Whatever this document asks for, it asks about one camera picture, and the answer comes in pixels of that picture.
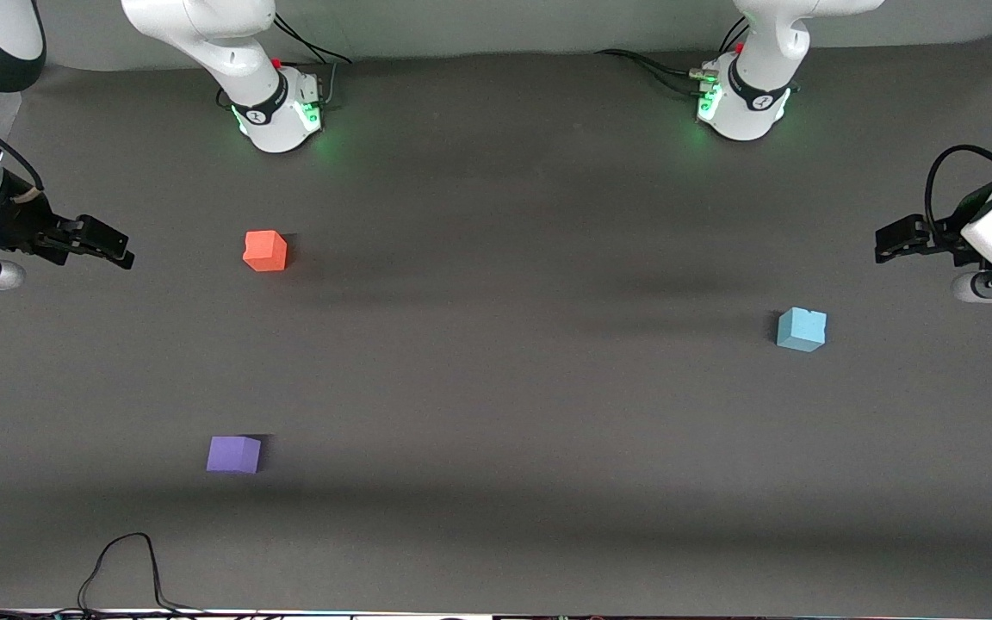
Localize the light blue foam block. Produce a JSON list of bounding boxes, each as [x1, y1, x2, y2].
[[776, 307, 828, 353]]

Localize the orange foam block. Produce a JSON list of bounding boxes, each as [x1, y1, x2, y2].
[[243, 230, 288, 273]]

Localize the purple foam block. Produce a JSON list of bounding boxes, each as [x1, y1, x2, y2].
[[206, 436, 263, 474]]

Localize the dark grey table cloth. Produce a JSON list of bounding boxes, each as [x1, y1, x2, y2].
[[0, 30, 992, 617]]

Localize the black right arm base cables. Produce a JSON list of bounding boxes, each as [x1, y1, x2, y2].
[[270, 12, 354, 109]]

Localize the black arm base cables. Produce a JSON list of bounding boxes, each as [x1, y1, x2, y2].
[[270, 12, 354, 109], [594, 17, 751, 97]]

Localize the black left arm base cables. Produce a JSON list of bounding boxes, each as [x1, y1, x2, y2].
[[594, 17, 751, 97]]

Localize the thin black looped cable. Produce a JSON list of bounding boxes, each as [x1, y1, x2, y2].
[[77, 532, 208, 616]]

